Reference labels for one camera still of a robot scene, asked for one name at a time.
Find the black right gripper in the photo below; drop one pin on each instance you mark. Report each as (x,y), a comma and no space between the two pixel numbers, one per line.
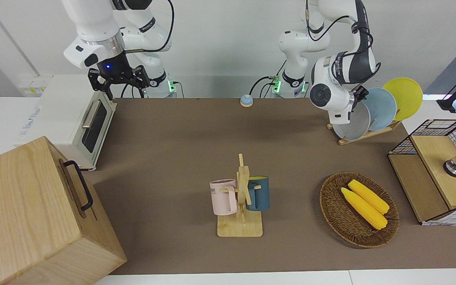
(115,67)

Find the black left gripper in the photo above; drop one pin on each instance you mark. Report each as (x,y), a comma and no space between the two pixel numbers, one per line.
(360,94)

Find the gray plate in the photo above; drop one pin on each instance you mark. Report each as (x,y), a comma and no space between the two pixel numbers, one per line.
(352,126)

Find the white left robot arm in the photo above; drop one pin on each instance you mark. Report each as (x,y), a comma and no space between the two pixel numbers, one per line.
(331,79)

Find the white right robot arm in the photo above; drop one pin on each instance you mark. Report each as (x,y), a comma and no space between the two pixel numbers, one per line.
(93,23)

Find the light blue plate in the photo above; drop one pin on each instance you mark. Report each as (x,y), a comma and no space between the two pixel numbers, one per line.
(382,111)

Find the wooden plate rack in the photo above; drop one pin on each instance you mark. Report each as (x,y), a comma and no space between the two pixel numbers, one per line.
(378,132)

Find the yellow plate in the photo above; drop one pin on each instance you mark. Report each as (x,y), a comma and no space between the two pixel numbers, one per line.
(406,95)

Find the wooden mug rack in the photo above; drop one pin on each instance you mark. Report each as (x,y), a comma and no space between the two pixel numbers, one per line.
(240,227)

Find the white toaster oven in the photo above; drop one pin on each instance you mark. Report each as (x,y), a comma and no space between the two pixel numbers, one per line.
(61,107)

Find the brown table mat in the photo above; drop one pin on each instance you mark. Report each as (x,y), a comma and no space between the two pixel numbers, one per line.
(172,138)

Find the yellow corn cob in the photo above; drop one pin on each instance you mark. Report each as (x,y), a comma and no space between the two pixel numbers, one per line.
(370,196)
(362,209)

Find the blue call bell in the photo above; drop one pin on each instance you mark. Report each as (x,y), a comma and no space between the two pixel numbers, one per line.
(246,101)

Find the brown wicker basket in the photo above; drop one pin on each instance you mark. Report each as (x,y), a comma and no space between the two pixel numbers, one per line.
(342,221)

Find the dark blue mug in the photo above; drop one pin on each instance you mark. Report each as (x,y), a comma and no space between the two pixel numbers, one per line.
(260,196)

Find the pink mug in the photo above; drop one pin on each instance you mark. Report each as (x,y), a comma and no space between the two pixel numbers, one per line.
(222,200)

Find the wooden drawer box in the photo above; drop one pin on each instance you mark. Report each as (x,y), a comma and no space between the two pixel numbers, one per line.
(22,206)

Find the white wall socket strip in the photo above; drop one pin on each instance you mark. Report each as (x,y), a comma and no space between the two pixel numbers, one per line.
(32,89)

